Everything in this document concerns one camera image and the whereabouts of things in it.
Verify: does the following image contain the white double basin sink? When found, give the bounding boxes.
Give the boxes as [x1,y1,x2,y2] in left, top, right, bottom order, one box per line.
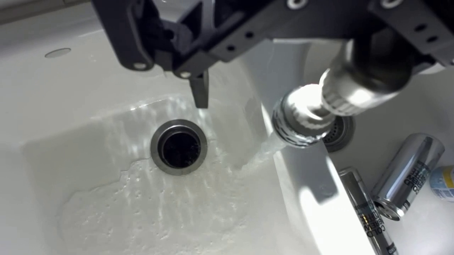
[0,0,454,255]

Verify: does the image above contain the black disposal drain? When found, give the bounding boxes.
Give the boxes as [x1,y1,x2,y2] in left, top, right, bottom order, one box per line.
[149,117,210,177]

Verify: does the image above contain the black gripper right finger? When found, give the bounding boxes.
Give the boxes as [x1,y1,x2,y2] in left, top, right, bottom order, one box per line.
[367,0,454,68]

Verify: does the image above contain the metal strainer drain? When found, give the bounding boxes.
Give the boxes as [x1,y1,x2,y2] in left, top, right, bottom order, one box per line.
[322,114,356,154]

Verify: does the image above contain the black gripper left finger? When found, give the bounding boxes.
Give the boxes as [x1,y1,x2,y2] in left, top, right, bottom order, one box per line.
[90,0,351,110]

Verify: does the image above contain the silver drink can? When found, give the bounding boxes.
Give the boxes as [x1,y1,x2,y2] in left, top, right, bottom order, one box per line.
[336,165,400,255]
[370,131,447,222]

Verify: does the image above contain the blue drink can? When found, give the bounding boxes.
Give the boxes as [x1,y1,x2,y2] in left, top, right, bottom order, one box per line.
[428,164,454,204]

